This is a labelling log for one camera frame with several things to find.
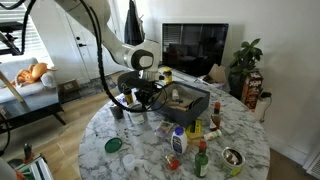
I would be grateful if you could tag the black glasses case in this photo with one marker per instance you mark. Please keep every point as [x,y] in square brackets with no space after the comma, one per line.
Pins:
[196,103]

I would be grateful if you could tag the orange stuffed toy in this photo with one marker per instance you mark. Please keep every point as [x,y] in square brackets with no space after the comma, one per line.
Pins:
[31,73]

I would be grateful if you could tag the wooden blocks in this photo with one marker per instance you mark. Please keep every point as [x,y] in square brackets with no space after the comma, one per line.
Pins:
[176,105]

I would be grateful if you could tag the white appliance black top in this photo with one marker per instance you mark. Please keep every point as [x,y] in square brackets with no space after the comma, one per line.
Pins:
[262,106]

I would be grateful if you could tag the white bottle blue cap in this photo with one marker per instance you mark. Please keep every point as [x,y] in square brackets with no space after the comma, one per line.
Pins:
[179,141]

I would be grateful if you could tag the small clear measuring cup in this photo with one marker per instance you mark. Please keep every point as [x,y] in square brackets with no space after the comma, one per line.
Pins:
[130,162]

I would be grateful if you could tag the green potted plant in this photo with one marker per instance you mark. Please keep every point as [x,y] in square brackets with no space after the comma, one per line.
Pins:
[245,58]

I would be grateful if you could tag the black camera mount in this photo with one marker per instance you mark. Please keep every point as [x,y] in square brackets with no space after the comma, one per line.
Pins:
[10,43]

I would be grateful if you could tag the white TV stand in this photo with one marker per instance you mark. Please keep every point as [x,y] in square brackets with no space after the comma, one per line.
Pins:
[181,76]

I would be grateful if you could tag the open tin can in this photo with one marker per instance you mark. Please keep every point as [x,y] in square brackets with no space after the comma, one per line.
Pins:
[232,161]

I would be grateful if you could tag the small white lying bottle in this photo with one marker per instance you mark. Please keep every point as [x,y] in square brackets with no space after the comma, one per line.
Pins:
[212,135]

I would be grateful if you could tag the small cardboard floor box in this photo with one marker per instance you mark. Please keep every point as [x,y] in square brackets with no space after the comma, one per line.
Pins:
[69,86]

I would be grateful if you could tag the white door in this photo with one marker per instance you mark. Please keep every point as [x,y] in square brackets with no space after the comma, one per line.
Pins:
[80,50]

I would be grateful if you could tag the grey sofa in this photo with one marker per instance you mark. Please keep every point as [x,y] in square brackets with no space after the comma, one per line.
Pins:
[26,96]

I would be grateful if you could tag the green plastic lid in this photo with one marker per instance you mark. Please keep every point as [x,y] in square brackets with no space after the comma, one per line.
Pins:
[113,145]

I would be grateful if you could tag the green glass bottle red cap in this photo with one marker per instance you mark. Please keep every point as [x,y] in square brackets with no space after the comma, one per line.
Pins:
[201,163]

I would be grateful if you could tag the orange cardboard carton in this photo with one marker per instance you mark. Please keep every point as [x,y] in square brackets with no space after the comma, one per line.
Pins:
[251,90]

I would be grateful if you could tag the purple white sauce packet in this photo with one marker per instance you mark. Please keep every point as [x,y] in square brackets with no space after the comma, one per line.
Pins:
[163,129]

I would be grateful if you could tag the black flat television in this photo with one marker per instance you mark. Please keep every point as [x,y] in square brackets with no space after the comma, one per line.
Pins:
[195,46]

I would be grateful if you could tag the floor rug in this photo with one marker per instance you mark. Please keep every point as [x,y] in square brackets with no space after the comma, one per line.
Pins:
[88,88]

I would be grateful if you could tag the white window blind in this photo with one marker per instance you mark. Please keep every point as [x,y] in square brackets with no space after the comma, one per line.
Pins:
[33,36]

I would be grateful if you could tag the wooden pole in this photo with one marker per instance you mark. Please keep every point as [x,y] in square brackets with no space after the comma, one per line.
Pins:
[11,86]

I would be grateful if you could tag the navy cardboard box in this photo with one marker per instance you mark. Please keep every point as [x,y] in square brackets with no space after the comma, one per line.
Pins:
[180,115]

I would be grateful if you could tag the dark hanging jacket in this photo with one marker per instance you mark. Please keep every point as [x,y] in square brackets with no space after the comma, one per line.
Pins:
[133,26]

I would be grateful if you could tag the clear cup of coffee beans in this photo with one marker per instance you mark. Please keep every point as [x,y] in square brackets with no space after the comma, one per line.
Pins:
[116,111]

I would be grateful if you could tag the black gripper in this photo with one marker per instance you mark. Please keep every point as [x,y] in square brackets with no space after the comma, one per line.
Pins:
[146,88]

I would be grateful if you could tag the white vent grille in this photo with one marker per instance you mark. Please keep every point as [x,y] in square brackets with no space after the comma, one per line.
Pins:
[314,166]

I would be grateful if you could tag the clear plastic jar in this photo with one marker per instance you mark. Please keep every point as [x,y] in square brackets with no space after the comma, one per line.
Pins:
[138,117]

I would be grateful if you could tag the vitamin bottle yellow lid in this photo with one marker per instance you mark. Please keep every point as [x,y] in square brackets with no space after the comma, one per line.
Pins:
[167,76]

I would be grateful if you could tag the brown hot sauce bottle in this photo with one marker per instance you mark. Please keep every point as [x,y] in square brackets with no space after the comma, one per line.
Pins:
[215,118]

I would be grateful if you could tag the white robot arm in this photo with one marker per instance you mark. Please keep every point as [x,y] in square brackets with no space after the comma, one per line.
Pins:
[90,13]

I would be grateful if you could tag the brown paper bag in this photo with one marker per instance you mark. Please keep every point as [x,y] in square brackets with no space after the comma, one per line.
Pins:
[216,74]

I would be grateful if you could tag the small jar red cap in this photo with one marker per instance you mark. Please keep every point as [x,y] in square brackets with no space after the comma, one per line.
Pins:
[172,162]

